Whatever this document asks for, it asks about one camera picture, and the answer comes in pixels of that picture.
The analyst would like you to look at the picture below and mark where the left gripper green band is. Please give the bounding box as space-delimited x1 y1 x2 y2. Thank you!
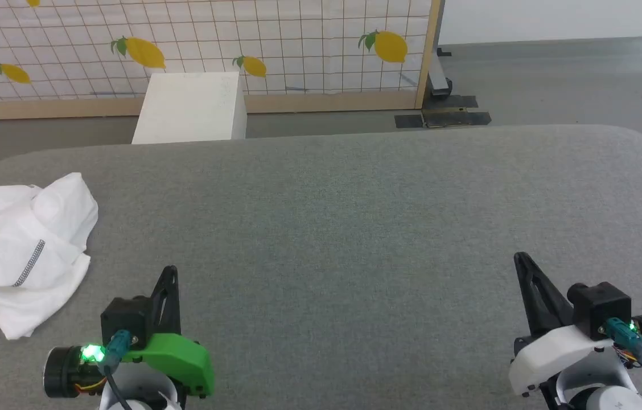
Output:
43 266 215 399

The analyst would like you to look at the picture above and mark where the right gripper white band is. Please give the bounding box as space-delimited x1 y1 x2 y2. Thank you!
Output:
507 252 642 397

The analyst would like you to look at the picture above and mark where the white shirt with grey piping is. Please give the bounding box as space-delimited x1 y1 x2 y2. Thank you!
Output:
0 172 99 352

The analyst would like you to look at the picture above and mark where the white box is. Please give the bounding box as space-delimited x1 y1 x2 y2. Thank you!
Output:
131 72 248 145

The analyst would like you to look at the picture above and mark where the metal partition foot stand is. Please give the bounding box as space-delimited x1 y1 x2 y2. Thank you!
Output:
394 0 492 129

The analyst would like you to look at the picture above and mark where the lemon print partition panel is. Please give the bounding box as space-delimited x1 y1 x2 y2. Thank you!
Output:
0 0 442 121

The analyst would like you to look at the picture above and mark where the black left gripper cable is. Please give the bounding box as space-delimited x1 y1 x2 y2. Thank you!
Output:
100 329 135 410

